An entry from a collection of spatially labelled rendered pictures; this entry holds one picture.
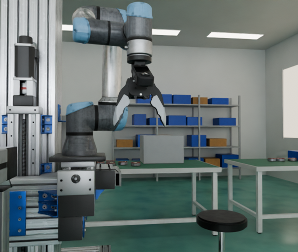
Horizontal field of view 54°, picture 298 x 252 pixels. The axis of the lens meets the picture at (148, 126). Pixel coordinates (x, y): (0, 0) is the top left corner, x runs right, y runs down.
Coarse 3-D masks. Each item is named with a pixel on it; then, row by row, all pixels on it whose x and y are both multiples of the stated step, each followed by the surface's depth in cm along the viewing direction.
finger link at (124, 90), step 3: (126, 84) 81; (123, 87) 81; (126, 87) 81; (120, 90) 81; (123, 90) 81; (126, 90) 81; (120, 93) 81; (123, 93) 81; (126, 93) 81; (120, 96) 81; (117, 99) 81; (120, 99) 81; (117, 102) 81
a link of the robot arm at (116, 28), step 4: (112, 24) 89; (116, 24) 90; (120, 24) 90; (112, 28) 89; (116, 28) 89; (120, 28) 90; (112, 32) 89; (116, 32) 89; (120, 32) 90; (112, 36) 89; (116, 36) 90; (120, 36) 90; (124, 36) 89; (112, 40) 90; (116, 40) 91; (120, 40) 91; (124, 40) 91; (112, 44) 92; (116, 44) 92; (120, 44) 92; (124, 44) 92; (124, 48) 97
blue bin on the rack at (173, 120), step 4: (168, 116) 676; (172, 116) 677; (176, 116) 678; (180, 116) 680; (184, 116) 681; (168, 120) 676; (172, 120) 677; (176, 120) 678; (180, 120) 679; (184, 120) 681; (168, 124) 676; (172, 124) 677; (176, 124) 678; (180, 124) 679; (184, 124) 681
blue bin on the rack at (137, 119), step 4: (132, 116) 697; (136, 116) 665; (140, 116) 667; (144, 116) 668; (132, 120) 697; (136, 120) 665; (140, 120) 666; (144, 120) 668; (132, 124) 697; (136, 124) 665; (140, 124) 666; (144, 124) 668
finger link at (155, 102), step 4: (156, 96) 83; (152, 100) 83; (156, 100) 83; (152, 104) 82; (156, 104) 83; (160, 104) 83; (156, 108) 83; (160, 108) 83; (164, 108) 83; (160, 112) 83; (164, 112) 83; (160, 116) 83; (164, 116) 83; (160, 120) 84; (164, 120) 83; (164, 124) 84
